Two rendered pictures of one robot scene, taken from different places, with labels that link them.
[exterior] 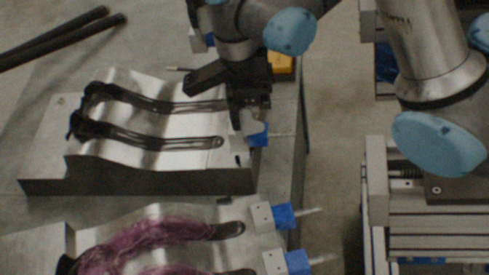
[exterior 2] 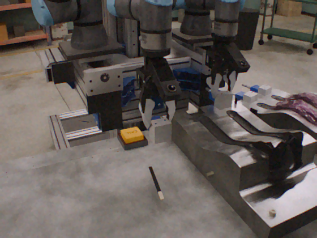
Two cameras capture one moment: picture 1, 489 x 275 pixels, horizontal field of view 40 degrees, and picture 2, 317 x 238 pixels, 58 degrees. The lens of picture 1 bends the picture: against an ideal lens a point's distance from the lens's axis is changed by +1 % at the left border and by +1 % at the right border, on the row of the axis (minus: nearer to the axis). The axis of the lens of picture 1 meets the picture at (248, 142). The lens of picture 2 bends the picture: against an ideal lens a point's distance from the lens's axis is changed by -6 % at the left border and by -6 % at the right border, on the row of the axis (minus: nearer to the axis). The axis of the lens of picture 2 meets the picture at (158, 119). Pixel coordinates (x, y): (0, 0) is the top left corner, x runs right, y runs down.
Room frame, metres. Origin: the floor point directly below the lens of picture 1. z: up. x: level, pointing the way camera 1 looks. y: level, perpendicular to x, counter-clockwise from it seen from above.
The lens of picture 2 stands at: (1.68, 0.61, 1.36)
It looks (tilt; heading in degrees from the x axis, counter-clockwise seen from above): 29 degrees down; 232
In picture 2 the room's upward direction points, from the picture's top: straight up
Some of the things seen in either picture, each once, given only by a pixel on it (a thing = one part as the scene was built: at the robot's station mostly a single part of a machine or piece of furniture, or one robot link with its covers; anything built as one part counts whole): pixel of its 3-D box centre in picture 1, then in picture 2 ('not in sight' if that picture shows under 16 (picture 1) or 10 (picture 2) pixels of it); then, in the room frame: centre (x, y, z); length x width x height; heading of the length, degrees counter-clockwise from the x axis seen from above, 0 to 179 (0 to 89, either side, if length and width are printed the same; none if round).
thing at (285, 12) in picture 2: not in sight; (288, 7); (-6.37, -3.80, 0.20); 0.63 x 0.44 x 0.40; 171
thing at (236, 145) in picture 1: (263, 134); (215, 94); (0.92, -0.03, 0.91); 0.13 x 0.05 x 0.05; 76
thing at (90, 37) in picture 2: not in sight; (89, 32); (1.17, -0.49, 1.09); 0.15 x 0.15 x 0.10
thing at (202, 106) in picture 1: (144, 116); (250, 131); (1.04, 0.20, 0.92); 0.35 x 0.16 x 0.09; 76
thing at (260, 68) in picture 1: (247, 75); (222, 52); (0.92, -0.02, 1.07); 0.09 x 0.08 x 0.12; 76
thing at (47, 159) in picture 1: (144, 129); (248, 149); (1.05, 0.22, 0.87); 0.50 x 0.26 x 0.14; 76
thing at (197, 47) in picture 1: (220, 36); (153, 122); (1.24, 0.02, 0.93); 0.13 x 0.05 x 0.05; 76
